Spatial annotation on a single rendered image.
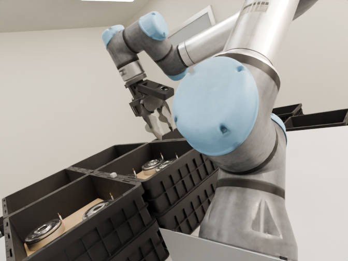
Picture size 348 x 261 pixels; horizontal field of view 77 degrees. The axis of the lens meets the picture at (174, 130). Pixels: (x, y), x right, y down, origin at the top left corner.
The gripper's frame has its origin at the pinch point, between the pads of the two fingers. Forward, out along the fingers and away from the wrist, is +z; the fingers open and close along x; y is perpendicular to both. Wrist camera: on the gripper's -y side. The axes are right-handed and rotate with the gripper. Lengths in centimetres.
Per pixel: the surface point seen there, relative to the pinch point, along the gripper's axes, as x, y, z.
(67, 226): 36.5, 22.2, 12.4
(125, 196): 25.1, -8.3, 3.9
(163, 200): 16.7, -7.3, 12.9
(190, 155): 2.1, -8.6, 7.6
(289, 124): -122, 16, 61
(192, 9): -282, 177, -85
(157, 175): 15.2, -8.4, 5.3
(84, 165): 11, 70, 9
